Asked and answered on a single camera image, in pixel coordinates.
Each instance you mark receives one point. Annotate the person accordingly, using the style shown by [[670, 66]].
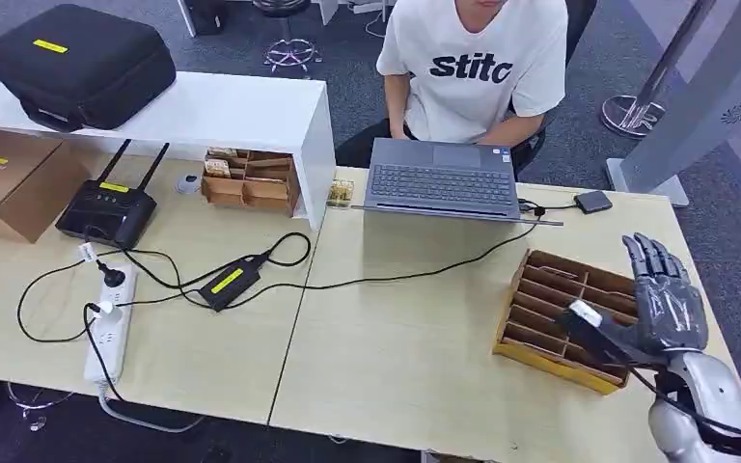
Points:
[[473, 64]]

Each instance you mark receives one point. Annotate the black plug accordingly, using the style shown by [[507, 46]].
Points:
[[112, 276]]

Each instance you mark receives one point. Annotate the white desk shelf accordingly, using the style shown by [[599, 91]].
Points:
[[217, 108]]

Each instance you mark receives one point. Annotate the small wooden organiser box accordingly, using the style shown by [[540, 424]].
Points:
[[262, 188]]

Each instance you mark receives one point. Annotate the small black external drive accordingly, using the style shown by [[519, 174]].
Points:
[[593, 202]]

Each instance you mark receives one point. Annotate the black power adapter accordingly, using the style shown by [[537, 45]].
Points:
[[230, 282]]

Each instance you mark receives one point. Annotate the black router with antennas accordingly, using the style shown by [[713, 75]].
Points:
[[105, 214]]

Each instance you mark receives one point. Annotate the white plug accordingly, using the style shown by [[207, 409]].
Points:
[[103, 310]]

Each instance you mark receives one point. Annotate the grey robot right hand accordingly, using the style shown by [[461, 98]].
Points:
[[668, 313]]

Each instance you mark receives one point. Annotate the stack of cards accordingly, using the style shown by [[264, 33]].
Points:
[[217, 168]]

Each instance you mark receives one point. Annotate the grey laptop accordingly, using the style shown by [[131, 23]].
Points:
[[441, 182]]

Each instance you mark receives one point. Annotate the round grey puck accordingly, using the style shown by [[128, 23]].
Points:
[[188, 184]]

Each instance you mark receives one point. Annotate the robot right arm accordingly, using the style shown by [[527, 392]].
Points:
[[716, 386]]

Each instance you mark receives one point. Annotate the white power strip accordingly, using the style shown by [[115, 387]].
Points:
[[111, 339]]

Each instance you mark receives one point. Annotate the small patterned card pack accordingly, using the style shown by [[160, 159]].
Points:
[[340, 193]]

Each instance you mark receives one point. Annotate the slotted wooden card box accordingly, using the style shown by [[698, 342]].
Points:
[[537, 319]]

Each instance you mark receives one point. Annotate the chrome round stand base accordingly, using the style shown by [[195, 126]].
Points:
[[632, 115]]

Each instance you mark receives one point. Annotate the brown cardboard box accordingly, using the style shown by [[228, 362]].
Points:
[[12, 185]]

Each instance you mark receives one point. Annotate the grey standing panel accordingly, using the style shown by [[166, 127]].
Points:
[[696, 115]]

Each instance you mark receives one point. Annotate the black carrying case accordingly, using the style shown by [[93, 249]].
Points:
[[79, 64]]

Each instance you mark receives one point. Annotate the chrome stool with black seat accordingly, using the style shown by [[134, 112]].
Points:
[[290, 54]]

